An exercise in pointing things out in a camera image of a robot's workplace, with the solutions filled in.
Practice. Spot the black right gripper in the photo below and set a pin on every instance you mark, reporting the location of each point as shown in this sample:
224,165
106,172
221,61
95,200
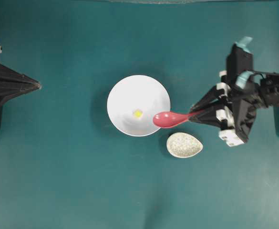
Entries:
235,117

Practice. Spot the pink plastic spoon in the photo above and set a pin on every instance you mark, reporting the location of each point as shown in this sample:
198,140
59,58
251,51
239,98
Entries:
171,119

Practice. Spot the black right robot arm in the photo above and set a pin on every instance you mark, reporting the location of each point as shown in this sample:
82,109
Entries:
262,90

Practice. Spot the yellow hexagonal prism block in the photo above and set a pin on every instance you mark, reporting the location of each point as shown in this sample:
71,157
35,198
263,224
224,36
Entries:
138,113

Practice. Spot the white round bowl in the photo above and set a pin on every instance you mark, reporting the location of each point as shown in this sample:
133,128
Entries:
137,92

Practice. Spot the speckled egg-shaped small dish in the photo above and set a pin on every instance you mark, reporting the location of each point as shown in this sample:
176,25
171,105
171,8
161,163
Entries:
183,145

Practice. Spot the black wrist camera with teal tape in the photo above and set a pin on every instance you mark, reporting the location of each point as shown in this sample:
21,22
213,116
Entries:
239,64

